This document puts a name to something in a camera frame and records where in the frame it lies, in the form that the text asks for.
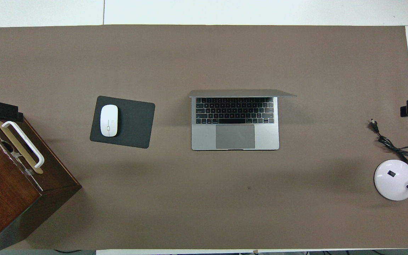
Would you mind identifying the dark brown wooden box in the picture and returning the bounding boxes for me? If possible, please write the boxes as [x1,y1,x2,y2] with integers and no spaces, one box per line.
[0,110,82,255]

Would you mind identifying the white desk lamp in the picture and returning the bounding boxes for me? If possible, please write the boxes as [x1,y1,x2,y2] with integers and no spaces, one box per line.
[374,127,408,201]

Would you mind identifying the silver grey laptop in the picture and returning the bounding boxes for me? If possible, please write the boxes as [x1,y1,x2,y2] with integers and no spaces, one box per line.
[189,89,296,151]

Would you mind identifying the brown table mat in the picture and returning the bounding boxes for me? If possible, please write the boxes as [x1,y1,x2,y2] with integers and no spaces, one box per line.
[0,25,408,250]

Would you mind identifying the black lamp power cable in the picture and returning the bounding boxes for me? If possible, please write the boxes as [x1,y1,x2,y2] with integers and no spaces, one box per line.
[369,120,408,165]

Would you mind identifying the white computer mouse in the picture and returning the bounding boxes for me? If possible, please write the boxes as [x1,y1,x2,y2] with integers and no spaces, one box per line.
[100,104,119,137]

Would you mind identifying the brass handle plate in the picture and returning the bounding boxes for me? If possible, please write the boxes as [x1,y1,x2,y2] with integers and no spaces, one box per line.
[0,120,44,175]

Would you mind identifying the black mouse pad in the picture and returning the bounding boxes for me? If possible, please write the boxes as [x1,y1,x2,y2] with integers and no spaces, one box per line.
[90,96,155,149]

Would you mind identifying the white box handle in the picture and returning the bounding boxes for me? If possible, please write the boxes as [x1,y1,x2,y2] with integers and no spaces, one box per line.
[1,121,45,168]

